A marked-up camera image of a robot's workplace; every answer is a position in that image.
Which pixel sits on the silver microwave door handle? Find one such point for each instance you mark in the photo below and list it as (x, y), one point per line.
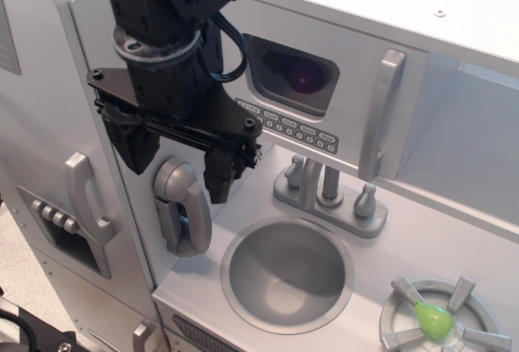
(387, 81)

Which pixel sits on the grey toy sink faucet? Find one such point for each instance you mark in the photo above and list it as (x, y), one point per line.
(315, 188)

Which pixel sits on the grey toy stove burner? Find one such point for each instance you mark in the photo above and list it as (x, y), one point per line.
(474, 328)

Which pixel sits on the silver fridge door handle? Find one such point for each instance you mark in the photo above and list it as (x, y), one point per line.
(79, 173)

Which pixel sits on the green toy pear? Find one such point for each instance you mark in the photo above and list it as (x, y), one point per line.
(434, 321)

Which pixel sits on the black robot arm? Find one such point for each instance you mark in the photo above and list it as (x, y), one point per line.
(162, 22)

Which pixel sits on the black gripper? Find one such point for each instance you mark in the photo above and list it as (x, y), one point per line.
(176, 91)

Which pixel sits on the grey toy microwave door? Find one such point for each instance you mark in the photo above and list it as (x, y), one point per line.
(328, 123)

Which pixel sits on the silver lower fridge handle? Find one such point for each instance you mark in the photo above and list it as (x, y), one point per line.
(144, 338)

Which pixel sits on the black equipment with cable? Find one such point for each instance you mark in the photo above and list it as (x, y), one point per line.
(22, 331)

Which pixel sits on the round metal sink bowl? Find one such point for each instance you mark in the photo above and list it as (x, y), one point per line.
(287, 275)

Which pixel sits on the grey toy wall phone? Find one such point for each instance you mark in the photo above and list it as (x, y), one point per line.
(182, 209)

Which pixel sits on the grey toy ice dispenser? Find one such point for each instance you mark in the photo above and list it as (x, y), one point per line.
(63, 232)

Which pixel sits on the purple object inside microwave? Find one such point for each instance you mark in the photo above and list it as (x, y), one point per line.
(304, 76)

